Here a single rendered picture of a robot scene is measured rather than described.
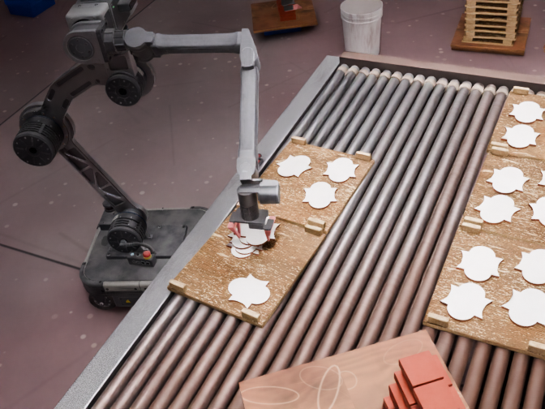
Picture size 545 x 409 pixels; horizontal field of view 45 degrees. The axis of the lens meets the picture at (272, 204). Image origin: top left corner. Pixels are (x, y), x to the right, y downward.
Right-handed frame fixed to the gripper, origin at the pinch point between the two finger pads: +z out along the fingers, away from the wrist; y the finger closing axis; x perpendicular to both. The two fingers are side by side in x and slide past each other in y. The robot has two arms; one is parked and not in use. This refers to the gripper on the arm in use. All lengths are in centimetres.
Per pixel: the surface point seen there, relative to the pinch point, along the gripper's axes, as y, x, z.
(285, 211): -5.2, -18.9, 5.1
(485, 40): -77, -304, 85
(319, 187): -14.9, -32.0, 4.0
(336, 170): -19.0, -42.1, 3.8
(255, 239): -0.4, 0.0, 1.3
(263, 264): -4.3, 6.5, 5.7
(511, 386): -78, 37, 8
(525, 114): -85, -83, 3
